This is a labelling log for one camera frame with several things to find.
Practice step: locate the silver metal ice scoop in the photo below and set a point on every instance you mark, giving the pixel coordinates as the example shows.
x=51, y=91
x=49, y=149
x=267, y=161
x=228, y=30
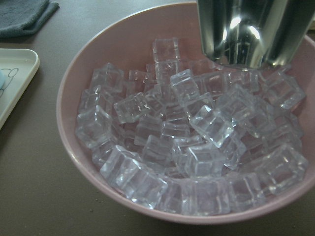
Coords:
x=253, y=33

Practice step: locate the pile of clear ice cubes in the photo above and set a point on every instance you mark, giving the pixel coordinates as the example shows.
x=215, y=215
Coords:
x=216, y=140

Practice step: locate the pink bowl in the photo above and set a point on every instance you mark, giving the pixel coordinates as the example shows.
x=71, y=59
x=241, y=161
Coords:
x=128, y=44

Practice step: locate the cream serving tray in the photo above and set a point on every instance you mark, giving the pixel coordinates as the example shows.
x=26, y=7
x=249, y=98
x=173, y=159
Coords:
x=18, y=67

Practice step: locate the grey folded cloth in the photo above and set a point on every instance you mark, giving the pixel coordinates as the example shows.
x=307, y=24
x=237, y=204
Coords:
x=24, y=17

